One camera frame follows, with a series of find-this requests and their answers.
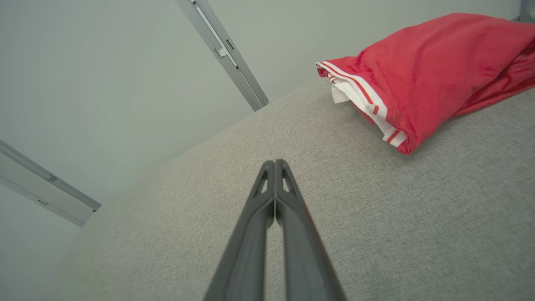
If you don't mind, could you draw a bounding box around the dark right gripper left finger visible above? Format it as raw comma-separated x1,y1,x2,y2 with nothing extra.
204,160,277,301

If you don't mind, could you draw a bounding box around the red basketball jersey white trim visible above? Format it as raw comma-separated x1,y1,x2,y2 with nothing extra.
315,13,535,155

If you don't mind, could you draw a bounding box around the grey slotted wall rail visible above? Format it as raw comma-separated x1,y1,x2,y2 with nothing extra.
175,0,270,112
0,140,102,227

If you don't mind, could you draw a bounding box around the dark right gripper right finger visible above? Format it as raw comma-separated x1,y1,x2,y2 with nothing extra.
275,159,347,301

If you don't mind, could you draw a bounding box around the grey fabric sofa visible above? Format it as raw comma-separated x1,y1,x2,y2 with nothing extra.
42,77,535,301

